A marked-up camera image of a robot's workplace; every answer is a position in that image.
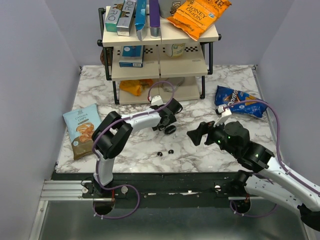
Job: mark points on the blue Doritos chip bag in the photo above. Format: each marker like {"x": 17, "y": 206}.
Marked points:
{"x": 228, "y": 96}

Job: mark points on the black earbud charging case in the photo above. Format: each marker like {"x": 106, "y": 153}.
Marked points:
{"x": 170, "y": 130}

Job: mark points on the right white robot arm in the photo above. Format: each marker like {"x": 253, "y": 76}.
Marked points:
{"x": 266, "y": 177}

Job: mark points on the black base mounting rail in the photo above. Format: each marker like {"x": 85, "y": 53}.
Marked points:
{"x": 162, "y": 190}

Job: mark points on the cream printed mug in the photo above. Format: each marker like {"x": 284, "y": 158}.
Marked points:
{"x": 174, "y": 50}

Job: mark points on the orange snack bag bottom shelf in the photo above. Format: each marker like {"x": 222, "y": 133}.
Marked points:
{"x": 135, "y": 87}

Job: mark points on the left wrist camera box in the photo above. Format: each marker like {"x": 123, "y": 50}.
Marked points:
{"x": 155, "y": 100}

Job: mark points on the orange honey dijon chip bag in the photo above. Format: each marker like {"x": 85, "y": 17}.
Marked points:
{"x": 194, "y": 17}

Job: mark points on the beige three-tier shelf rack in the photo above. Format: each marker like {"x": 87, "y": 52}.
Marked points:
{"x": 195, "y": 63}

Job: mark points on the blue tall carton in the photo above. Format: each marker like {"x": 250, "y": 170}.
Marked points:
{"x": 141, "y": 19}

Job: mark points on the purple tall box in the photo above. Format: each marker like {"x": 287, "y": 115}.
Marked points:
{"x": 154, "y": 19}

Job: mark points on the brown object behind rack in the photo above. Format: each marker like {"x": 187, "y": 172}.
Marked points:
{"x": 104, "y": 56}

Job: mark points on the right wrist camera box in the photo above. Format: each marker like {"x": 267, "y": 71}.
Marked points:
{"x": 223, "y": 113}

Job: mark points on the blue white box middle shelf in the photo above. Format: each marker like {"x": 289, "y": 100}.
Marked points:
{"x": 131, "y": 56}

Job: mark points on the teal RiO box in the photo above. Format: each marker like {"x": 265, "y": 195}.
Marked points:
{"x": 113, "y": 15}

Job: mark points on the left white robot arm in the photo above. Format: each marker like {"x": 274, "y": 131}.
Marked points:
{"x": 111, "y": 136}

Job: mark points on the grey printed pouch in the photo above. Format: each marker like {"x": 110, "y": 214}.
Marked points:
{"x": 168, "y": 8}

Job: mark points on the aluminium extrusion rail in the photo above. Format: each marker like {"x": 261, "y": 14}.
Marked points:
{"x": 63, "y": 190}

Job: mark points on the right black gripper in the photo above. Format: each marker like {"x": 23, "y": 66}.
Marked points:
{"x": 204, "y": 127}

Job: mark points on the cassava chips bag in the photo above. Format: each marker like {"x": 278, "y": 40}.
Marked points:
{"x": 81, "y": 124}

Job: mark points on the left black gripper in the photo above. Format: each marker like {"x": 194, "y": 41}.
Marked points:
{"x": 172, "y": 120}

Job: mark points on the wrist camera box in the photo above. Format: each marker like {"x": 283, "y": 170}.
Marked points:
{"x": 155, "y": 100}
{"x": 223, "y": 113}

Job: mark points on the silver RiO box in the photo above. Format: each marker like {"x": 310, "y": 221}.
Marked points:
{"x": 125, "y": 21}

